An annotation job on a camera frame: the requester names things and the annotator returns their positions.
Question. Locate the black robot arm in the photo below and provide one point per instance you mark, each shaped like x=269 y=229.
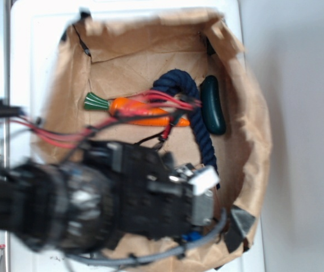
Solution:
x=58 y=206

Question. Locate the orange toy carrot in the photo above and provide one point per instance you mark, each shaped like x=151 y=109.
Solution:
x=146 y=109

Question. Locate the brown paper bag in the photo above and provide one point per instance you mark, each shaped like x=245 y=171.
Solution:
x=123 y=57

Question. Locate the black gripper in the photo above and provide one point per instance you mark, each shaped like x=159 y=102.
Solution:
x=148 y=196

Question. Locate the dark green toy cucumber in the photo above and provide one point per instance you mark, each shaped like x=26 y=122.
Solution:
x=211 y=106

